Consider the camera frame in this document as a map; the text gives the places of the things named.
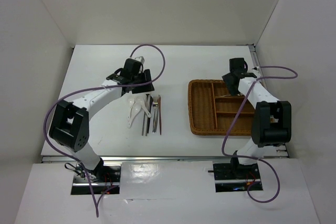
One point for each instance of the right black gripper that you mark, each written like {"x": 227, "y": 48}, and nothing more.
{"x": 233, "y": 91}

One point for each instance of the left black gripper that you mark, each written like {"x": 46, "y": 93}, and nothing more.
{"x": 144, "y": 88}

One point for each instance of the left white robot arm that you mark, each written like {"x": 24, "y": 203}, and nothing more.
{"x": 70, "y": 123}

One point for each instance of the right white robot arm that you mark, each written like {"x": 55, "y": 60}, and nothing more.
{"x": 272, "y": 117}

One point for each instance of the white ceramic spoon upper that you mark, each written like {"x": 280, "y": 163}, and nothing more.
{"x": 141, "y": 101}

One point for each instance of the white ceramic spoon left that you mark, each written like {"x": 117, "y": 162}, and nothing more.
{"x": 130, "y": 101}

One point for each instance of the copper table knife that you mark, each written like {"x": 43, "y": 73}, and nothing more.
{"x": 160, "y": 119}

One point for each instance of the brown wicker cutlery tray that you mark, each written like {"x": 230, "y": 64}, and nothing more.
{"x": 210, "y": 115}

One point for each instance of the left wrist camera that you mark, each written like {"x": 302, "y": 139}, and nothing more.
{"x": 140, "y": 59}

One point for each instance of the aluminium rail right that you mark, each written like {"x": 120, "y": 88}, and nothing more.
{"x": 253, "y": 53}

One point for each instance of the aluminium rail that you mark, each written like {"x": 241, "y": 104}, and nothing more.
{"x": 63, "y": 159}
{"x": 253, "y": 53}

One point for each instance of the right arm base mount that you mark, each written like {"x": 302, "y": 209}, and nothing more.
{"x": 229, "y": 179}

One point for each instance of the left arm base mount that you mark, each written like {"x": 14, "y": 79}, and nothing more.
{"x": 80, "y": 182}

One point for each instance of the aluminium rail front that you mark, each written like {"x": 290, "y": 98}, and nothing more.
{"x": 63, "y": 159}

